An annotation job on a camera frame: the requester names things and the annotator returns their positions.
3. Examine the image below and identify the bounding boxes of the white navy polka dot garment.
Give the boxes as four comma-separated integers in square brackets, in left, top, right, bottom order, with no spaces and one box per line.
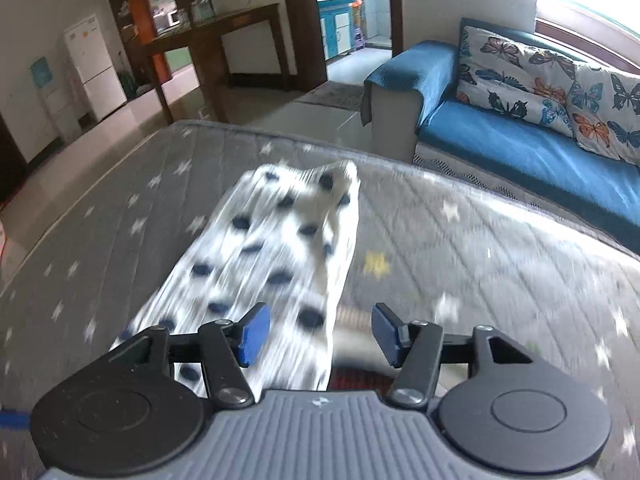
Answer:
[115,160,360,396]

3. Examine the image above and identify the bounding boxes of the grey quilted star table cover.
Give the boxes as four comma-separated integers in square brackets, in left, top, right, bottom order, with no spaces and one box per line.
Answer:
[1,122,639,479]

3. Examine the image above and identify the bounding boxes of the blue sofa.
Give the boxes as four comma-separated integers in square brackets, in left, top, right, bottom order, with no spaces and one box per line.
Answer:
[360,18,639,250]

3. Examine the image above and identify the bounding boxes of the butterfly print cushion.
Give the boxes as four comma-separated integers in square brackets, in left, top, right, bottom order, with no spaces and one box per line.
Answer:
[566,63,640,166]
[455,24,582,139]

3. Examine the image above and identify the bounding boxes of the white refrigerator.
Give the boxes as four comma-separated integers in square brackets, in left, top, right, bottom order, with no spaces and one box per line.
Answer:
[64,14,127,122]

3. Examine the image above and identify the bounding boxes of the dark wooden console table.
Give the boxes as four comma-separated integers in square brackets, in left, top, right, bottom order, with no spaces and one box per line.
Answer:
[141,3,292,124]

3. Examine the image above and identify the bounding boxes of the dark wooden shelf unit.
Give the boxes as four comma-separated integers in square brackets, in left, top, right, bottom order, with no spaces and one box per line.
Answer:
[108,0,214,100]

